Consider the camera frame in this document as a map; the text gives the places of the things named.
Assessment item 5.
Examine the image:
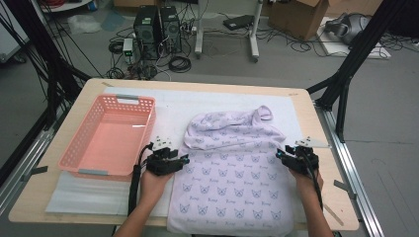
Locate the person's left hand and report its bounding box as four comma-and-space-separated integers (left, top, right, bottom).
138, 169, 175, 206

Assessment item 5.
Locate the person's right hand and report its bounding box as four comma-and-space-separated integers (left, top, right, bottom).
289, 168, 325, 200

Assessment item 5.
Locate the black computer tower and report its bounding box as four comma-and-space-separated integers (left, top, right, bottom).
132, 5, 163, 61
159, 5, 183, 54

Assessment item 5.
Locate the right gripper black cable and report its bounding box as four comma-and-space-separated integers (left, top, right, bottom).
302, 152, 325, 211

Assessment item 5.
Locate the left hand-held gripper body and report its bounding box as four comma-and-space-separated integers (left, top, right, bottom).
145, 135, 185, 177

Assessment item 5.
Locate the black metal frame strut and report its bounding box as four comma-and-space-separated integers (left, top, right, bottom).
305, 0, 409, 144
0, 0, 93, 131

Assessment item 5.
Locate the white rolling stand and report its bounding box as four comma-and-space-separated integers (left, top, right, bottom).
194, 0, 265, 63

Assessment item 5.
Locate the aluminium rail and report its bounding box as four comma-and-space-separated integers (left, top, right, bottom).
0, 108, 67, 215
314, 102, 385, 237

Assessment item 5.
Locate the small white power adapter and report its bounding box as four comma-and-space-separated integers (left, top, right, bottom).
122, 38, 134, 64

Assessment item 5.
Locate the large cardboard box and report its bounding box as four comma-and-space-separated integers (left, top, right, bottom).
267, 0, 330, 41

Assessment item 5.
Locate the grey and black device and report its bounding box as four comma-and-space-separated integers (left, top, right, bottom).
324, 12, 372, 45

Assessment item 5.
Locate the pink plastic basket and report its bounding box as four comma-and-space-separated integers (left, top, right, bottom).
57, 93, 157, 182

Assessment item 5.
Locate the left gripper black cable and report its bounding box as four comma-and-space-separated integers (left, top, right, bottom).
126, 143, 155, 216

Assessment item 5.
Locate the grey metal bracket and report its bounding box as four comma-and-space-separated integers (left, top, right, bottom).
21, 165, 49, 183
333, 179, 358, 200

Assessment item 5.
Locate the white grid mat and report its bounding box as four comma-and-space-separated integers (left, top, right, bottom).
44, 86, 328, 223

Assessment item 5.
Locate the clear plastic bag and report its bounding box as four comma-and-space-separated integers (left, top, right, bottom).
67, 13, 103, 36

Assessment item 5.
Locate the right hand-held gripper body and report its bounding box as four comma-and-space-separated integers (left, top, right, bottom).
284, 135, 331, 176

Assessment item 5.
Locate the lilac cat-print garment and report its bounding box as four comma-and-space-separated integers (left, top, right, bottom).
166, 105, 295, 237

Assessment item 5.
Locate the white flat board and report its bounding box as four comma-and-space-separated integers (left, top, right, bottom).
316, 16, 392, 60

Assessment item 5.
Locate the coiled black cable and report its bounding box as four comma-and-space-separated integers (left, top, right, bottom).
168, 55, 193, 74

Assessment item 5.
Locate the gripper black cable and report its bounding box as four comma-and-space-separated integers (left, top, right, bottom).
126, 143, 155, 216
302, 152, 325, 211

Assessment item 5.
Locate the black flat box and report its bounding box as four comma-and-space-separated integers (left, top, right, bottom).
222, 14, 255, 32

